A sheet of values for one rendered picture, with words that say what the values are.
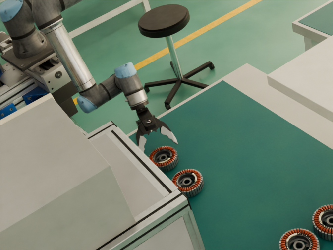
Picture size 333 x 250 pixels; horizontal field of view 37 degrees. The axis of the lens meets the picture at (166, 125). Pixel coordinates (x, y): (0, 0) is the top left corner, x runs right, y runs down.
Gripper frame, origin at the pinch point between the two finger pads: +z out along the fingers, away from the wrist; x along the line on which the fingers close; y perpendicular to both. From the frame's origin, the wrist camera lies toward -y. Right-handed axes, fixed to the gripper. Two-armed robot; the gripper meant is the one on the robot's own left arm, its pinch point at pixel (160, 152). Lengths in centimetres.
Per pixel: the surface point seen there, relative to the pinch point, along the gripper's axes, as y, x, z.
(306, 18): 45, -94, -21
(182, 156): -0.7, -6.8, 4.8
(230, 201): -26.4, -12.5, 19.6
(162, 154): 2.1, -0.5, 1.4
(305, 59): -53, -42, -18
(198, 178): -17.8, -6.9, 10.3
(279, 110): 0.4, -49.2, 4.3
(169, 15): 136, -52, -52
